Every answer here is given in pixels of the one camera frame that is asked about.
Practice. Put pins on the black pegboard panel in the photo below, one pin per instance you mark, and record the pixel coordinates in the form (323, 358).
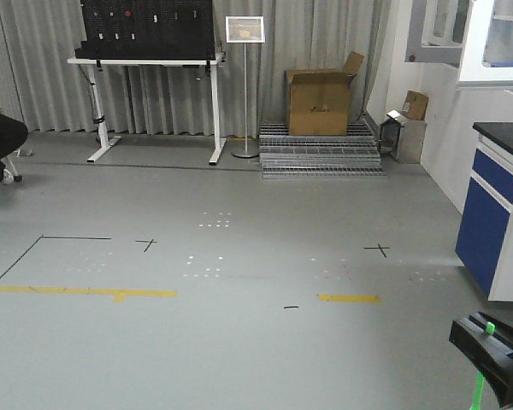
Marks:
(147, 30)

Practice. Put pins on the stack of metal grids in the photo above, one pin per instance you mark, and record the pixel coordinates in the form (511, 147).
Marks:
(351, 156)

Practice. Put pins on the fume hood window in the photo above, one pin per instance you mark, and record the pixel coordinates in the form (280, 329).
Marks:
(474, 36)

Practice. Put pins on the green plastic spoon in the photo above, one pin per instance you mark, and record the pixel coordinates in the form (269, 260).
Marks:
(479, 382)

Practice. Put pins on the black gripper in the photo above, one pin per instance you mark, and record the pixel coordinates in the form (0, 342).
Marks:
(487, 341)

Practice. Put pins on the small cardboard box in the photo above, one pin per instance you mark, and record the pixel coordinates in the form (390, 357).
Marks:
(415, 105)

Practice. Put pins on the blue white lab cabinet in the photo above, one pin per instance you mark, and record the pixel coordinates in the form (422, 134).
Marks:
(485, 237)

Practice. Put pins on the grey curtain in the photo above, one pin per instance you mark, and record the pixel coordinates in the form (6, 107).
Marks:
(39, 87)

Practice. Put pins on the sign stand with frame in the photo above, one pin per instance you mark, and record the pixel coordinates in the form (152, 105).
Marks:
(245, 30)

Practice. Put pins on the white standing desk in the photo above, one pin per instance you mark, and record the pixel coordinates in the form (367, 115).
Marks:
(142, 79)

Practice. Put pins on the metal bin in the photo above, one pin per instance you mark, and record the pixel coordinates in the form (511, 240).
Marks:
(402, 138)

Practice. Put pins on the large cardboard box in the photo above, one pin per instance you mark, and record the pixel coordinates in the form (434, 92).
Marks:
(318, 101)

